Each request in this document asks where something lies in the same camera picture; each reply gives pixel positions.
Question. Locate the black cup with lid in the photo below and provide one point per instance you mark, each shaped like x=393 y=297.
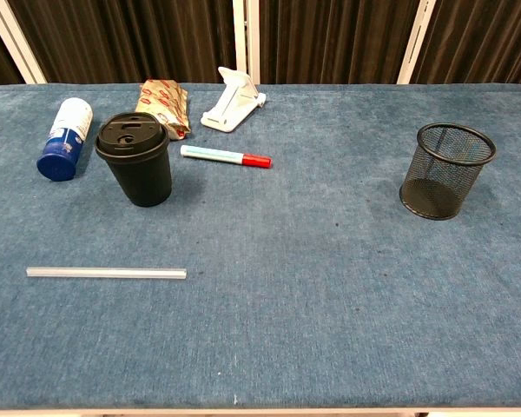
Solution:
x=145 y=174

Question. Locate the blue fabric table cloth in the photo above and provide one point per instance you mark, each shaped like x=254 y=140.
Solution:
x=286 y=269

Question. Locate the white marker with red cap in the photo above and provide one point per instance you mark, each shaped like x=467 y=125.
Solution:
x=217 y=155

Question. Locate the white folding phone stand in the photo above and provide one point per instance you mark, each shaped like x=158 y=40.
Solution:
x=232 y=102

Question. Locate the red and gold snack packet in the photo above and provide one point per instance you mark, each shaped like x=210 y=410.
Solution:
x=165 y=102

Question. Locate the black mesh pen holder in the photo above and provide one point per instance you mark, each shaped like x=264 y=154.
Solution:
x=443 y=191

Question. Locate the white bottle with blue cap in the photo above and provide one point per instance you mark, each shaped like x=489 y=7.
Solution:
x=67 y=130

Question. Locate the white frame post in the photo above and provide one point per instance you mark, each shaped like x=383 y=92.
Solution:
x=417 y=43
x=19 y=43
x=246 y=39

